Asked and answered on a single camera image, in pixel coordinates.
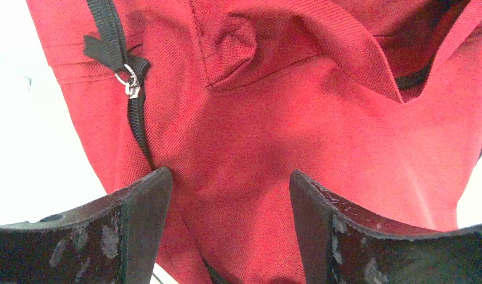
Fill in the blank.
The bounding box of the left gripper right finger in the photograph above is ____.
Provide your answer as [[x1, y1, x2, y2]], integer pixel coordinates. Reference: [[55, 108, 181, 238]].
[[290, 170, 482, 283]]

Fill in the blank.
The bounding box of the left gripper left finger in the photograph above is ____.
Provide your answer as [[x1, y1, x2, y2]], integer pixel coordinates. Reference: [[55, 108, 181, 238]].
[[0, 167, 173, 283]]

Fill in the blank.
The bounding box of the red backpack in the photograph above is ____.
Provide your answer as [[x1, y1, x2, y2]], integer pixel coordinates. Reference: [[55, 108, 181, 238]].
[[25, 0, 482, 284]]

